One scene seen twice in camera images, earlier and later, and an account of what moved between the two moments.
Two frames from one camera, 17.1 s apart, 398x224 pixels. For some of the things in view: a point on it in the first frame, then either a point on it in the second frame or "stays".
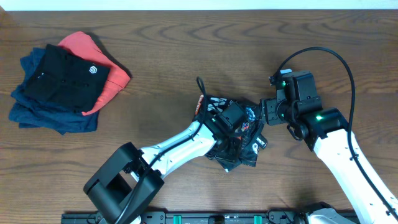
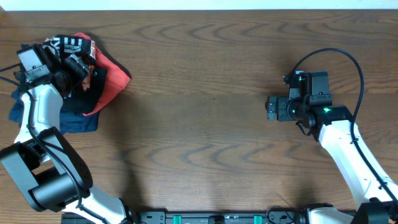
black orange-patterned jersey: (208, 107) → (68, 45)
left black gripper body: (218, 144) → (78, 63)
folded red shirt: (80, 43) stays
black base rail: (204, 217) stays
